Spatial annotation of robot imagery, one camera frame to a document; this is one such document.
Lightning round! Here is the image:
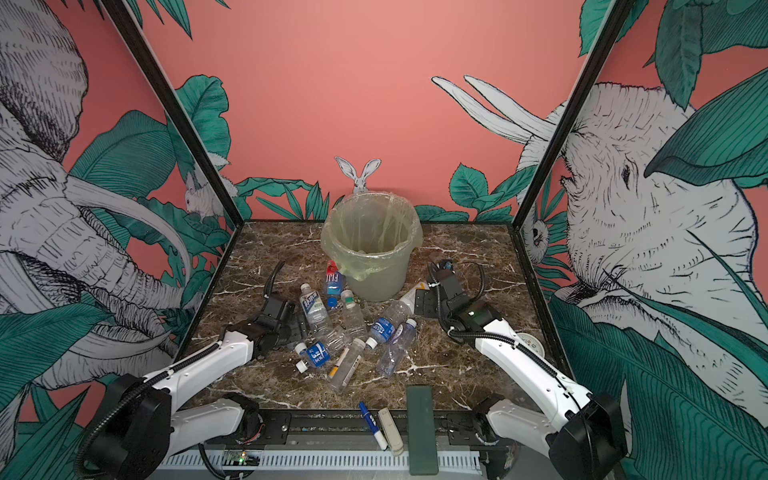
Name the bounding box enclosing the white bottle yellow logo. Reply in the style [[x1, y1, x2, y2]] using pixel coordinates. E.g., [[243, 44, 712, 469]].
[[399, 281, 429, 313]]

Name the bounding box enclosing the clear bottle blue white label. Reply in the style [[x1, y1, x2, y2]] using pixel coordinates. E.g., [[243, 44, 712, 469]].
[[299, 283, 334, 340]]

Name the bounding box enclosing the small bottle blue label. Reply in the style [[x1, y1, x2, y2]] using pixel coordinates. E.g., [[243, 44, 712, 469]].
[[294, 342, 331, 373]]

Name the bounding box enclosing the Fiji bottle red blue label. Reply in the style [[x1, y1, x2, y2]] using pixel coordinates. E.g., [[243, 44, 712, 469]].
[[325, 260, 344, 310]]

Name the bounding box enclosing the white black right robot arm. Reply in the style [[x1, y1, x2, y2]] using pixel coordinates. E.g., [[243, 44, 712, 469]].
[[415, 259, 629, 479]]

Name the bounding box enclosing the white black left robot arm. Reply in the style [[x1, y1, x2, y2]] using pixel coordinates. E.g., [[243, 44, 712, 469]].
[[73, 264, 297, 479]]

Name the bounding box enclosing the grey bin with green liner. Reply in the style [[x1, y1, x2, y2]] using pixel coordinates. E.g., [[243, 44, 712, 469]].
[[321, 192, 423, 302]]

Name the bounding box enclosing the clear bottle pink blue label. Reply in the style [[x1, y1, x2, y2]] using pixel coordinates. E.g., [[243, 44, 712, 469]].
[[376, 318, 418, 378]]

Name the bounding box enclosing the clear bottle yellow inside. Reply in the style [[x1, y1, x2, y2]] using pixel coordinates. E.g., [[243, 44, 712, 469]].
[[330, 338, 366, 394]]

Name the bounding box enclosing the clear bottle green cap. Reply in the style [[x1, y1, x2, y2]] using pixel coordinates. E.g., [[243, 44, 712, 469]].
[[340, 289, 368, 340]]

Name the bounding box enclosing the blue white marker pen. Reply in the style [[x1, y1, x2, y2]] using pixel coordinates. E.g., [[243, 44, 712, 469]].
[[358, 402, 388, 451]]

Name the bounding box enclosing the white eraser bar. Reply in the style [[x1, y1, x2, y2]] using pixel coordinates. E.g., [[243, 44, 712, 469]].
[[378, 408, 404, 457]]

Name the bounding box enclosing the dark green flat block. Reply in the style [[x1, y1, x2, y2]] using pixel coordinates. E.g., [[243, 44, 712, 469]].
[[406, 385, 439, 476]]

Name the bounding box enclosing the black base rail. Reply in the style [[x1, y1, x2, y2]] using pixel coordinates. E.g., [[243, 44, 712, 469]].
[[209, 409, 502, 449]]

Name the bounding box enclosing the white slotted cable duct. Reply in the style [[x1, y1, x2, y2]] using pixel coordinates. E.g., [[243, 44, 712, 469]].
[[157, 450, 484, 475]]

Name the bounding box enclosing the black right frame post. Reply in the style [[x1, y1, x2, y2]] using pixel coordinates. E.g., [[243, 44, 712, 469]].
[[512, 0, 634, 233]]

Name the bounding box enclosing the black frame post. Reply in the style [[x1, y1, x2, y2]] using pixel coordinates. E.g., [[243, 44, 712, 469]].
[[512, 0, 634, 233], [100, 0, 244, 229]]

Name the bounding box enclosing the black left frame post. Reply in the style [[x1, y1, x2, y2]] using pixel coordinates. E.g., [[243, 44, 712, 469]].
[[100, 0, 244, 229]]

